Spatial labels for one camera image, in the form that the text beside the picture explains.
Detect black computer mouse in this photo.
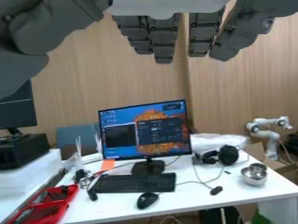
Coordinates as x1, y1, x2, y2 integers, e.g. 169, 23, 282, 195
136, 192, 159, 210

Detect black computer monitor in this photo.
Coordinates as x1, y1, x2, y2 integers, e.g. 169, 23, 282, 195
97, 99, 193, 177

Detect black printer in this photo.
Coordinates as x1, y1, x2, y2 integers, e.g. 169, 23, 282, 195
0, 133, 50, 171

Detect red tray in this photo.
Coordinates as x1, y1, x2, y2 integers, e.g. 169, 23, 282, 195
5, 203, 70, 224
28, 184, 80, 214

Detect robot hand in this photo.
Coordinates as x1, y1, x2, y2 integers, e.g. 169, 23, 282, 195
0, 0, 298, 101

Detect small white jointed device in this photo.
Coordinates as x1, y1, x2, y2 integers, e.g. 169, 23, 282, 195
245, 115, 294, 161

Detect orange sticky note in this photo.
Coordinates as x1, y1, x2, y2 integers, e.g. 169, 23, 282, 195
100, 159, 116, 171

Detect small black stick device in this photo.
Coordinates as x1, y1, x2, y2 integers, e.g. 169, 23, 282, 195
86, 187, 100, 202

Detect dark monitor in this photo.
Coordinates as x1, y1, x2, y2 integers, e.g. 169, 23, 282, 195
0, 79, 37, 132

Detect metal bowl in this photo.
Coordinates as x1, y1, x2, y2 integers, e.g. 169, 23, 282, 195
239, 163, 269, 187

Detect black headphones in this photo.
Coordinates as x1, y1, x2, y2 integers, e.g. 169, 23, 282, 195
193, 144, 241, 167

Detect blue chair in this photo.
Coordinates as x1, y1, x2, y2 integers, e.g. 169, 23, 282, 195
56, 123, 102, 158

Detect white desk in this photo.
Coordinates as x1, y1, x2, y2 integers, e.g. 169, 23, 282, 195
0, 148, 298, 224

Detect black keyboard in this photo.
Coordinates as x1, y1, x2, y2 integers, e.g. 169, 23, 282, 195
90, 172, 177, 194

